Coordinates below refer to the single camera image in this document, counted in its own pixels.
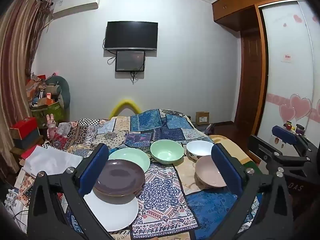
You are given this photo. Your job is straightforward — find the patchwork printed blanket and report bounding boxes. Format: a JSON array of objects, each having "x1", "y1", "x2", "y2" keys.
[{"x1": 15, "y1": 108, "x2": 260, "y2": 240}]

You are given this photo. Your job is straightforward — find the green box of clutter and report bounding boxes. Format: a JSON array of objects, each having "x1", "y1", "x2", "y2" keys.
[{"x1": 31, "y1": 99, "x2": 64, "y2": 125}]

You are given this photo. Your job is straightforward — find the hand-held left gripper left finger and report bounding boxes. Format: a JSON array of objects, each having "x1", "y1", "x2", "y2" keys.
[{"x1": 27, "y1": 143, "x2": 112, "y2": 240}]

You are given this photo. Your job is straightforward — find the red box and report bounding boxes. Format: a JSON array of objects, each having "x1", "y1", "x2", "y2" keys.
[{"x1": 10, "y1": 117, "x2": 38, "y2": 139}]

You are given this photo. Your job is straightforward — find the cardboard box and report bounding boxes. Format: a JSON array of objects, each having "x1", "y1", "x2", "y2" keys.
[{"x1": 195, "y1": 111, "x2": 210, "y2": 125}]

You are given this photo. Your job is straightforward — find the yellow foam tube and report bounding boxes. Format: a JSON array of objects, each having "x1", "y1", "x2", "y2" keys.
[{"x1": 109, "y1": 99, "x2": 141, "y2": 119}]

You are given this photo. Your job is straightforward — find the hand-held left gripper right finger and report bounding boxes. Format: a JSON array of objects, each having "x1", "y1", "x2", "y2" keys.
[{"x1": 211, "y1": 143, "x2": 298, "y2": 240}]

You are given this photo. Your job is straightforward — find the light green plate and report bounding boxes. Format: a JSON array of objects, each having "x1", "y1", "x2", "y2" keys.
[{"x1": 108, "y1": 148, "x2": 151, "y2": 174}]

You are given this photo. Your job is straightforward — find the black wall television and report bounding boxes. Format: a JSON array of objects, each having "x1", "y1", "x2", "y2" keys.
[{"x1": 104, "y1": 21, "x2": 158, "y2": 51}]

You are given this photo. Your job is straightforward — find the small black wall monitor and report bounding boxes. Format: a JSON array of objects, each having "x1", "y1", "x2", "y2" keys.
[{"x1": 115, "y1": 51, "x2": 146, "y2": 72}]

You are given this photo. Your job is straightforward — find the white paper sheets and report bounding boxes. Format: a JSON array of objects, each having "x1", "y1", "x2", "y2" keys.
[{"x1": 22, "y1": 145, "x2": 83, "y2": 176}]

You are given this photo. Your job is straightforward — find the white bowl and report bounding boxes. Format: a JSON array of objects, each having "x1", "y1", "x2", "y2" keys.
[{"x1": 186, "y1": 140, "x2": 215, "y2": 162}]

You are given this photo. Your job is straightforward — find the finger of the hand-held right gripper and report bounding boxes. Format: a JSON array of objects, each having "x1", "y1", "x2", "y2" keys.
[
  {"x1": 247, "y1": 135, "x2": 312, "y2": 175},
  {"x1": 272, "y1": 125, "x2": 313, "y2": 155}
]

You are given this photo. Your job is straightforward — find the beige and green plush blanket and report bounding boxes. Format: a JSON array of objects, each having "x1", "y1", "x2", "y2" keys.
[{"x1": 207, "y1": 134, "x2": 262, "y2": 178}]

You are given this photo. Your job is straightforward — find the pink bowl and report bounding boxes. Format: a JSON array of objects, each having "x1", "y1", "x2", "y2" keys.
[{"x1": 195, "y1": 155, "x2": 227, "y2": 188}]

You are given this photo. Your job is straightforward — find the white foam puzzle pieces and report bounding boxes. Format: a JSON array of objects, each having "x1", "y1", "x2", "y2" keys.
[{"x1": 3, "y1": 189, "x2": 21, "y2": 212}]

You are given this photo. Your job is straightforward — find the wooden wardrobe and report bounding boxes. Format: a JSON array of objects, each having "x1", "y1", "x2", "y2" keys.
[{"x1": 211, "y1": 0, "x2": 303, "y2": 130}]

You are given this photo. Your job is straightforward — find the pink rabbit toy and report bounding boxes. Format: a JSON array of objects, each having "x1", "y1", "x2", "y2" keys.
[{"x1": 46, "y1": 114, "x2": 58, "y2": 140}]

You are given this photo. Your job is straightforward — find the dark grey box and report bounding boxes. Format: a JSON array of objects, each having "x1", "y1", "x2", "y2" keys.
[{"x1": 14, "y1": 132, "x2": 43, "y2": 150}]

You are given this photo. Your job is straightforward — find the light green bowl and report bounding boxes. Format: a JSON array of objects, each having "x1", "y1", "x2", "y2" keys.
[{"x1": 150, "y1": 139, "x2": 185, "y2": 165}]

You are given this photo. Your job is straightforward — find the white plate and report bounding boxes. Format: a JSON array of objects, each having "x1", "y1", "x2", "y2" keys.
[{"x1": 84, "y1": 190, "x2": 139, "y2": 232}]

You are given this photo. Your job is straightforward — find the white sliding door heart decals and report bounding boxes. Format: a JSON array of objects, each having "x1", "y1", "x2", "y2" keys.
[{"x1": 258, "y1": 0, "x2": 320, "y2": 143}]

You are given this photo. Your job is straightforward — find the white air conditioner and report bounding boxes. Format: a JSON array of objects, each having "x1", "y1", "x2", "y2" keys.
[{"x1": 25, "y1": 0, "x2": 101, "y2": 18}]

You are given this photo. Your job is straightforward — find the striped brown curtain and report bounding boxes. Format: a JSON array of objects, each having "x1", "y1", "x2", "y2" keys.
[{"x1": 0, "y1": 0, "x2": 52, "y2": 170}]

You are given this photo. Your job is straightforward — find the purple plate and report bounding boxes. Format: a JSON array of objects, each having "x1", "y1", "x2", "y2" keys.
[{"x1": 93, "y1": 159, "x2": 146, "y2": 197}]

